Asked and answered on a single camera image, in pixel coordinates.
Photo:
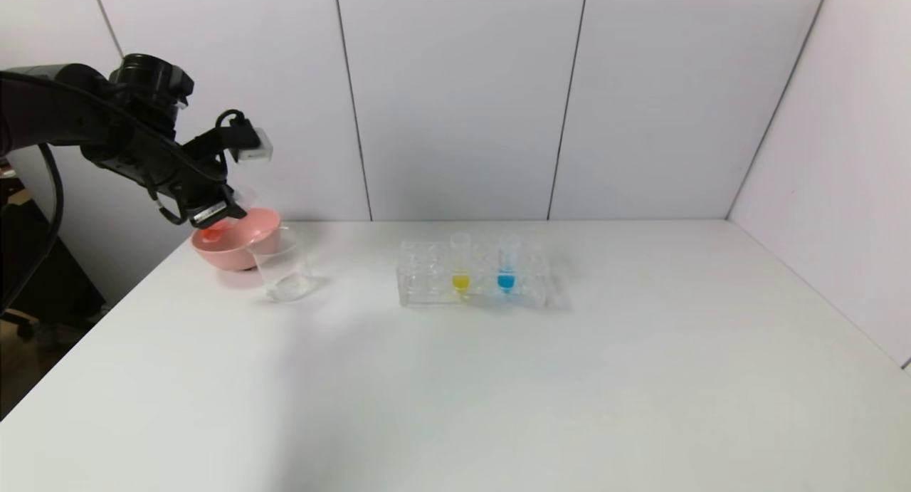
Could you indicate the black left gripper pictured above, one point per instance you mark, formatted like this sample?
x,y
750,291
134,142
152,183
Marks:
x,y
211,211

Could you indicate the blue pigment test tube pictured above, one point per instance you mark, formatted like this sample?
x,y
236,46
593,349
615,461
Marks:
x,y
506,282

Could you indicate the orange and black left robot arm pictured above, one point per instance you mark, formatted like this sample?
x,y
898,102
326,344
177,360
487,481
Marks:
x,y
57,107

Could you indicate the clear acrylic test tube rack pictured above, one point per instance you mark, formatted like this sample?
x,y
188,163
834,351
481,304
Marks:
x,y
427,278

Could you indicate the yellow pigment test tube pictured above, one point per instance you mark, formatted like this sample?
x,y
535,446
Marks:
x,y
461,282

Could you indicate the pink plastic bowl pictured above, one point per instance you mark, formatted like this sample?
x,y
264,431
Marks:
x,y
228,253

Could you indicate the clear glass beaker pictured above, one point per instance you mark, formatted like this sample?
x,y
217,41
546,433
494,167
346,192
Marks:
x,y
285,278

